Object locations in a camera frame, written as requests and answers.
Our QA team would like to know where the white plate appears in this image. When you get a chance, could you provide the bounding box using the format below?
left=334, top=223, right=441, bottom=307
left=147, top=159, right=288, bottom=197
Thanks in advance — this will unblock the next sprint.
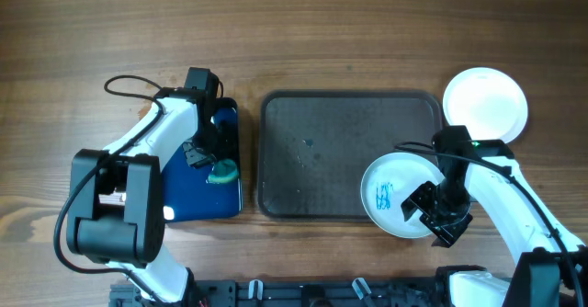
left=360, top=153, right=445, bottom=239
left=442, top=67, right=528, bottom=143

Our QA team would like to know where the black water tray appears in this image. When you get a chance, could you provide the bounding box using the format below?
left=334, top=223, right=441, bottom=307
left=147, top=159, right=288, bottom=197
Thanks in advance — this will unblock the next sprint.
left=163, top=97, right=243, bottom=223

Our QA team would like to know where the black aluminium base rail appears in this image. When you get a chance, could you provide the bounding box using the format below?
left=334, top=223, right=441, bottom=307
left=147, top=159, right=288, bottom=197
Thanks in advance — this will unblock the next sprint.
left=108, top=277, right=460, bottom=307

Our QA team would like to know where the green yellow sponge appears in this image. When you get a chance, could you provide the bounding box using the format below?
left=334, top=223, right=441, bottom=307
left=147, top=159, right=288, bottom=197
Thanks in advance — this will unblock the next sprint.
left=207, top=159, right=239, bottom=184

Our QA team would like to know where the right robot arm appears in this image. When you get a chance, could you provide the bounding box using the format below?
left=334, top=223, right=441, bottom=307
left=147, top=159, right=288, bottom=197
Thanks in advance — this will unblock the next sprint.
left=394, top=126, right=587, bottom=307

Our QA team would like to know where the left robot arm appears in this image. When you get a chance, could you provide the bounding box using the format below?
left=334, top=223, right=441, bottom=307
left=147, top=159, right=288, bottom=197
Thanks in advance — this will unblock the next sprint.
left=53, top=67, right=243, bottom=306

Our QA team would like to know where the brown serving tray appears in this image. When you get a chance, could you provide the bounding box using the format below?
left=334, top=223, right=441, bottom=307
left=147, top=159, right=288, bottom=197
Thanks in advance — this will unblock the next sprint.
left=257, top=90, right=443, bottom=222

